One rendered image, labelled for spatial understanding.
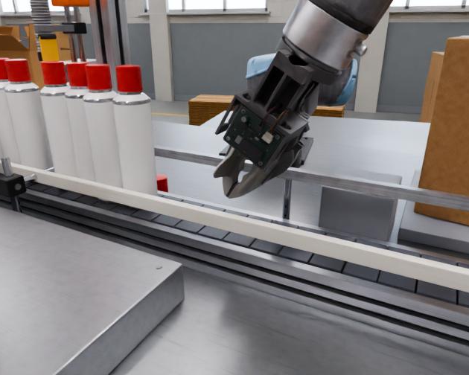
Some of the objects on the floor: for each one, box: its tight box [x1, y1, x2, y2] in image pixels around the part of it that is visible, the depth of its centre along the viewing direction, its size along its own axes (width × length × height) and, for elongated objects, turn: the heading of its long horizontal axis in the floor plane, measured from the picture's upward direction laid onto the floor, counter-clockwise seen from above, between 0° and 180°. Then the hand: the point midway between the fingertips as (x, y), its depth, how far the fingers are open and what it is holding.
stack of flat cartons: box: [188, 94, 240, 126], centre depth 492 cm, size 64×53×31 cm
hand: (234, 187), depth 52 cm, fingers closed
